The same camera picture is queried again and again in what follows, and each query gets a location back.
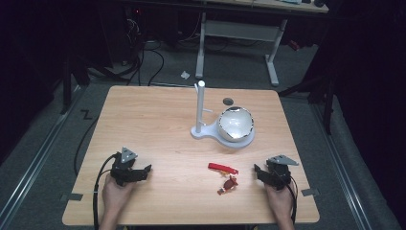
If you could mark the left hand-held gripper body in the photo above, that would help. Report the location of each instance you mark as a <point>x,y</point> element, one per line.
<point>125,166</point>

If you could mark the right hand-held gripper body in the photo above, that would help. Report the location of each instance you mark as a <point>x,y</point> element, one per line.
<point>279,172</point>

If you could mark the person's right hand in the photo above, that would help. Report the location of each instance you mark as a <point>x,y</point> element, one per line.
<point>281,202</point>

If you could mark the person's left hand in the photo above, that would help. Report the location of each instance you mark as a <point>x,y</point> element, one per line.
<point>115,195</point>

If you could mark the crumpled red candy wrapper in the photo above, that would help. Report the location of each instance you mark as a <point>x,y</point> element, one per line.
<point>229,185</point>

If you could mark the grey tape piece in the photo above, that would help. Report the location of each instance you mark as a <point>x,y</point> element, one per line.
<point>72,197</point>
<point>310,192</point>

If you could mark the red strip wrapper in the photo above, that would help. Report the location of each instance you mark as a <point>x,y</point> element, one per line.
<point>222,168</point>

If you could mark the white bowl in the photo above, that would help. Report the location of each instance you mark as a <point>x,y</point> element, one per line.
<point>235,124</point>

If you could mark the white stand with pole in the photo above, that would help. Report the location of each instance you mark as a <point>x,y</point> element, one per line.
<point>200,127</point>

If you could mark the dark round table hole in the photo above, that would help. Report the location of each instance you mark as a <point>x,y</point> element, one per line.
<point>228,101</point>

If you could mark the white paper scrap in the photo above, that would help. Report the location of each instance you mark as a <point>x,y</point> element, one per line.
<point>184,75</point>

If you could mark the white-legged desk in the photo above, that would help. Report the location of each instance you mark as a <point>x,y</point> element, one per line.
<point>237,30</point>

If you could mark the metal floor rail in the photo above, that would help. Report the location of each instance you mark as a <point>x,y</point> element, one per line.
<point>28,172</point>
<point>343,169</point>

